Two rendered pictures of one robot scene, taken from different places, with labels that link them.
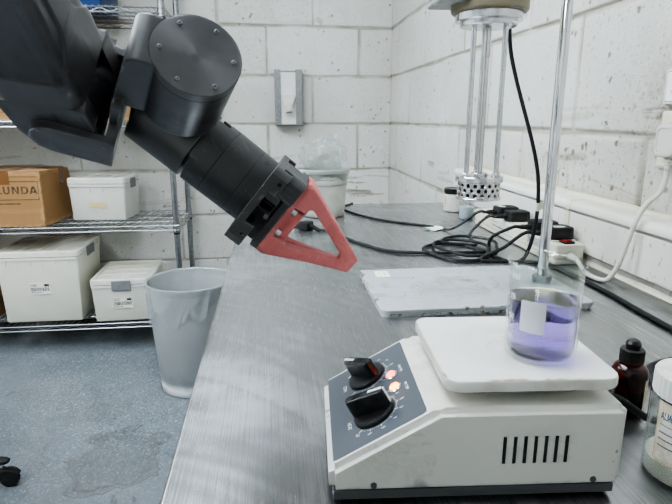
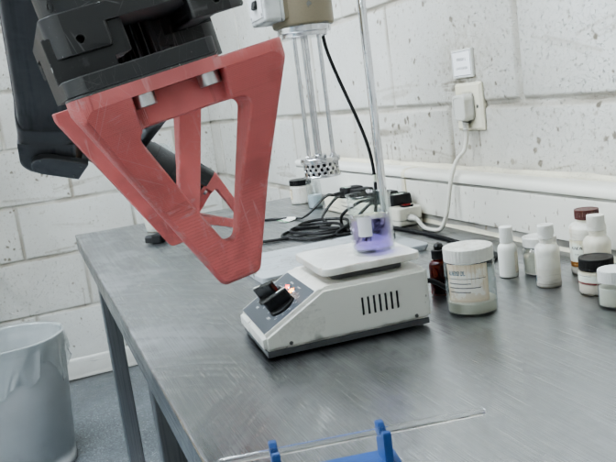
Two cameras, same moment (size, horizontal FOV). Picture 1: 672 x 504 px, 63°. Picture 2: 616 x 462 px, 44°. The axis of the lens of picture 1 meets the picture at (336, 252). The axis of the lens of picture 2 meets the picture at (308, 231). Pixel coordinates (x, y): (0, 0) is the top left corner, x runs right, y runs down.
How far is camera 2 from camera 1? 0.48 m
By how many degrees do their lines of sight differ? 13
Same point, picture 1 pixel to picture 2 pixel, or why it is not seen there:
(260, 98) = not seen: hidden behind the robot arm
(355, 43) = not seen: hidden behind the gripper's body
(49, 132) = (48, 160)
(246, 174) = (171, 170)
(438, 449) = (324, 312)
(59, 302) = not seen: outside the picture
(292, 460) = (234, 354)
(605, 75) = (410, 58)
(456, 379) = (327, 269)
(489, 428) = (351, 293)
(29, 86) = (49, 133)
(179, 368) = (14, 448)
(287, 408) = (215, 337)
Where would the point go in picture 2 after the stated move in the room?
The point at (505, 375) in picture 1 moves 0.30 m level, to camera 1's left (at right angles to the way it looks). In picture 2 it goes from (355, 262) to (80, 313)
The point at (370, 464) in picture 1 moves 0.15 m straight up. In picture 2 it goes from (287, 329) to (268, 193)
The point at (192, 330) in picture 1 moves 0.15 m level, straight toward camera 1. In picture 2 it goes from (25, 397) to (34, 412)
